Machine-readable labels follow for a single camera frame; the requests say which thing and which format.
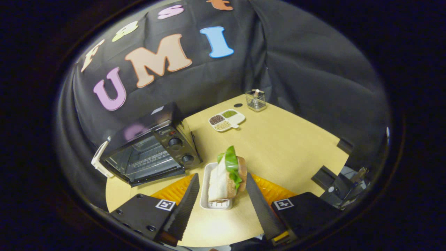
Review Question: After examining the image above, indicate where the white plastic tray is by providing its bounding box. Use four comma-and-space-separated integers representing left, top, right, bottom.
200, 162, 233, 210

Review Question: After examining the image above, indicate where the white divided grain dish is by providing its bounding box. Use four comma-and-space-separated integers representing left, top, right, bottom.
208, 109, 246, 132

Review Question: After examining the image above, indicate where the white bread toaster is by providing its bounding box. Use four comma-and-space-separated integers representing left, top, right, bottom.
91, 140, 115, 178

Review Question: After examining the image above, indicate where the white bread lettuce sandwich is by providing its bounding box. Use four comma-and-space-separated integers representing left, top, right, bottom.
208, 145, 248, 203

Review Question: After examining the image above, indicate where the black table clamp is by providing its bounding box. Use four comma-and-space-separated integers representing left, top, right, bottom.
337, 139, 354, 154
311, 166, 337, 190

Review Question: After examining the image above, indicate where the clear square utensil holder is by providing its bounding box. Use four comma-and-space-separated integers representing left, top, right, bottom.
245, 89, 267, 112

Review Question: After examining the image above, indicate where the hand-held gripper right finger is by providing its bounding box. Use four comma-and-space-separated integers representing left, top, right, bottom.
245, 173, 344, 246

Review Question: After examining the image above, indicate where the black toaster oven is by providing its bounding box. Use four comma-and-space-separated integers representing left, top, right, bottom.
99, 102, 203, 188

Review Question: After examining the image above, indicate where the grey metal stand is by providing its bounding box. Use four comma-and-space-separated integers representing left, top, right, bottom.
328, 167, 370, 210

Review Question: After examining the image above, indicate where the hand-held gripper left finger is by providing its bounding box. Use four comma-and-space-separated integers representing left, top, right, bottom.
109, 173, 200, 247

